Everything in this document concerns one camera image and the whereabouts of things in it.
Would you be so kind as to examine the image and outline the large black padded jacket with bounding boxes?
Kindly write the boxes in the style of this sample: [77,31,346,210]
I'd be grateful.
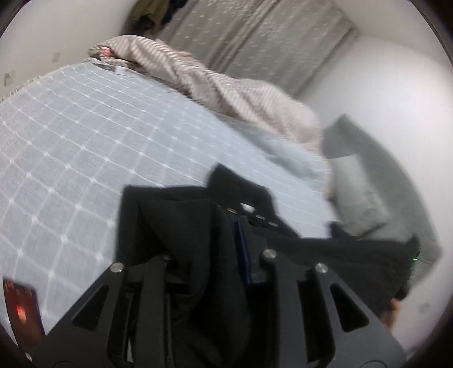
[117,166,419,367]

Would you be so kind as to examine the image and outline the person's right hand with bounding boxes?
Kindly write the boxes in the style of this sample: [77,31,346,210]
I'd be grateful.
[381,298,401,332]

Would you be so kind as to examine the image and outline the dark hanging clothes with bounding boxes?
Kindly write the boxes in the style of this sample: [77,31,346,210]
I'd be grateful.
[121,0,187,36]

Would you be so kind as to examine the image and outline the grey dotted curtain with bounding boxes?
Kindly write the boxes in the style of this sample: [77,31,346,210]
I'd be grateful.
[159,0,358,98]

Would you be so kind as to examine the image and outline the striped beige duvet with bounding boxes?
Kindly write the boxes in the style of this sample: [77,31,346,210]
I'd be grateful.
[87,35,323,155]

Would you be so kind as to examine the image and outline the grey pillow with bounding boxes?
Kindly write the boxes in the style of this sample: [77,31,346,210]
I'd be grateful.
[329,154,391,237]

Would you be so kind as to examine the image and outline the red glowing phone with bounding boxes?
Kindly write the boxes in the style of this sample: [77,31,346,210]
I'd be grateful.
[3,277,46,356]

